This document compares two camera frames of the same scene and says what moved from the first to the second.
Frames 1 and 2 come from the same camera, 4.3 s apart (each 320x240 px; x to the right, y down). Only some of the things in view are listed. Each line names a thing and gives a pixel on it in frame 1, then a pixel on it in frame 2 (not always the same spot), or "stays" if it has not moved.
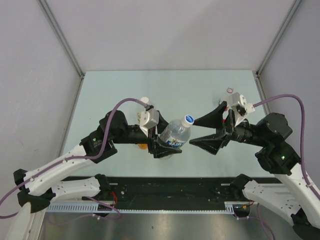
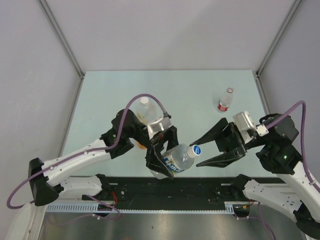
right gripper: x=212 y=142 → x=230 y=139
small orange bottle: x=143 y=146 stays
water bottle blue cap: x=177 y=134 → x=178 y=159
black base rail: x=170 y=192 stays
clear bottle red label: x=228 y=97 stays
